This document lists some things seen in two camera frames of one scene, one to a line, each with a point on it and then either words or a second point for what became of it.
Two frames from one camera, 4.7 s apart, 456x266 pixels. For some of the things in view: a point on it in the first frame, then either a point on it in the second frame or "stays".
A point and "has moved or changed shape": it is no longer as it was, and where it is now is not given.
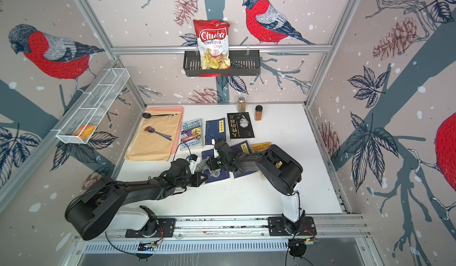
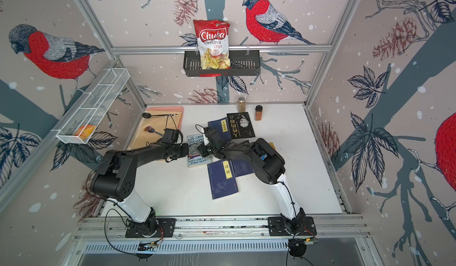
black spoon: x=147 y=115 stays
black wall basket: x=243 y=63 stays
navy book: x=225 y=173 has moved or changed shape
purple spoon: x=152 y=130 stays
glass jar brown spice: x=241 y=104 stays
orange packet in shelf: x=85 y=131 stays
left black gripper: x=197 y=176 → x=186 y=151
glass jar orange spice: x=259 y=113 stays
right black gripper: x=210 y=162 → x=202 y=151
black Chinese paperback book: x=240 y=127 stays
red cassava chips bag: x=213 y=40 stays
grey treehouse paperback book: x=191 y=137 has moved or changed shape
